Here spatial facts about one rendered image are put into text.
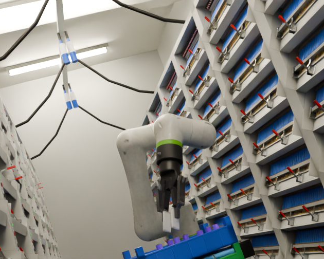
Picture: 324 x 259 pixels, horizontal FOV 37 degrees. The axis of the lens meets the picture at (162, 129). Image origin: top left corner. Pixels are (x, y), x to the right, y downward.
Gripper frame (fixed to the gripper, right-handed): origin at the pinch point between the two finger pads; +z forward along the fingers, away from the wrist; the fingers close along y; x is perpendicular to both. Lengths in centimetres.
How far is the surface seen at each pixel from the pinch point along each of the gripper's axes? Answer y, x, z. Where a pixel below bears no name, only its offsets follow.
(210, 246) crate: -17.2, 1.4, 12.5
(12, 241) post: 53, 28, 0
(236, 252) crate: -20.8, -6.1, 13.6
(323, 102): -34, -54, -53
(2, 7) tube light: 226, -15, -265
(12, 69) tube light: 345, -83, -297
